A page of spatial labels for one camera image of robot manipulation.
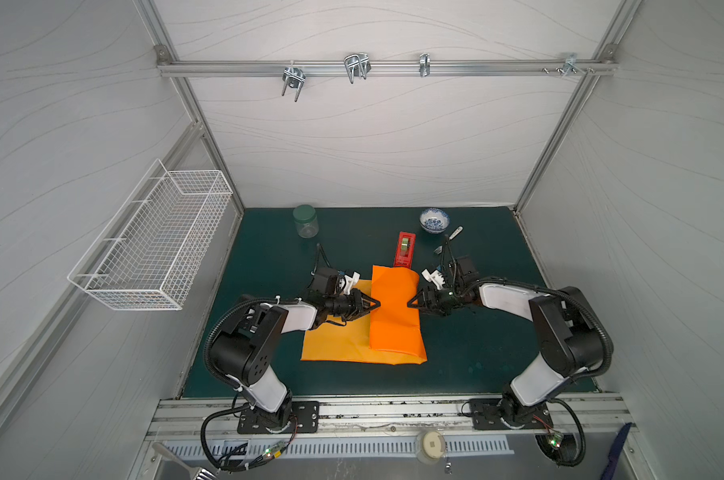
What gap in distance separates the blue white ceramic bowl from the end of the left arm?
0.43 metres

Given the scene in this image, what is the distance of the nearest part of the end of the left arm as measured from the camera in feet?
2.46

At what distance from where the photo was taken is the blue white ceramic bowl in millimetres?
1158

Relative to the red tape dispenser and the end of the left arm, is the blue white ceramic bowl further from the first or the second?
the end of the left arm

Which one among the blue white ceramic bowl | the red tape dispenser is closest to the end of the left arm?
the red tape dispenser
